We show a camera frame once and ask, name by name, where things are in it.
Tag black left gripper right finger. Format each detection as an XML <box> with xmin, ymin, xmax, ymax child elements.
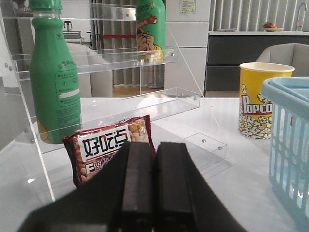
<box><xmin>154</xmin><ymin>142</ymin><xmax>245</xmax><ymax>232</ymax></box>

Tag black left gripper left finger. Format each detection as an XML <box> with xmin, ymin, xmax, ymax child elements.
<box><xmin>18</xmin><ymin>142</ymin><xmax>153</xmax><ymax>232</ymax></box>

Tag light blue plastic basket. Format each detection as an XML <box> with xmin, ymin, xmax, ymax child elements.
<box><xmin>261</xmin><ymin>77</ymin><xmax>309</xmax><ymax>232</ymax></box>

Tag dark red snack packet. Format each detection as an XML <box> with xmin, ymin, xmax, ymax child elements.
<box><xmin>62</xmin><ymin>115</ymin><xmax>155</xmax><ymax>187</ymax></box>

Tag green plastic drink bottle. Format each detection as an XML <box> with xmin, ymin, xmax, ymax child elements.
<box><xmin>29</xmin><ymin>0</ymin><xmax>81</xmax><ymax>144</ymax></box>

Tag clear acrylic shelf left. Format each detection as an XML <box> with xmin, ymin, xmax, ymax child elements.
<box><xmin>0</xmin><ymin>2</ymin><xmax>228</xmax><ymax>203</ymax></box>

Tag dark kitchen counter cabinet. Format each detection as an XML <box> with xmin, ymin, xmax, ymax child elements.
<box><xmin>204</xmin><ymin>31</ymin><xmax>309</xmax><ymax>96</ymax></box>

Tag white cabinet drawers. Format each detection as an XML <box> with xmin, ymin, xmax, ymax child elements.
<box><xmin>164</xmin><ymin>0</ymin><xmax>211</xmax><ymax>95</ymax></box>

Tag beige armchair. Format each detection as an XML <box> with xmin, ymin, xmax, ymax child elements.
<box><xmin>256</xmin><ymin>43</ymin><xmax>309</xmax><ymax>77</ymax></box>

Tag green cartoon drink bottle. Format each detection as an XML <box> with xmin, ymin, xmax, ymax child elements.
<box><xmin>136</xmin><ymin>0</ymin><xmax>166</xmax><ymax>62</ymax></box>

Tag fruit plate on counter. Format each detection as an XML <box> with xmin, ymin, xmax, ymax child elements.
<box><xmin>262</xmin><ymin>22</ymin><xmax>284</xmax><ymax>32</ymax></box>

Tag silver faucet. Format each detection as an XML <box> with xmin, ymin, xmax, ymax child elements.
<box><xmin>295</xmin><ymin>2</ymin><xmax>309</xmax><ymax>31</ymax></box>

